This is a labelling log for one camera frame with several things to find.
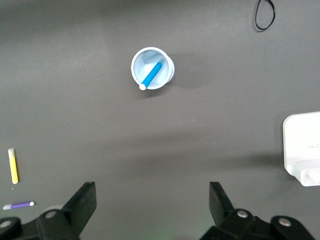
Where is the light blue plastic cup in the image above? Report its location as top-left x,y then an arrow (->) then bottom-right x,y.
130,46 -> 175,90

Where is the black cable on table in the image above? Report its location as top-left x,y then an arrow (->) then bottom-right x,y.
254,0 -> 277,33

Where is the yellow marker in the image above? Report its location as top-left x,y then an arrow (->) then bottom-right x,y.
7,148 -> 19,185

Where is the blue marker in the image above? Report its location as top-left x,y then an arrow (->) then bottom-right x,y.
138,61 -> 163,91

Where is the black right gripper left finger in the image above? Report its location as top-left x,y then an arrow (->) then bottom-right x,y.
0,181 -> 97,240

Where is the purple marker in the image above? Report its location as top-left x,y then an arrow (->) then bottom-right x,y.
2,200 -> 35,211

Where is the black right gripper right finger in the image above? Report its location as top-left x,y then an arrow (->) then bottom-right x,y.
199,181 -> 316,240

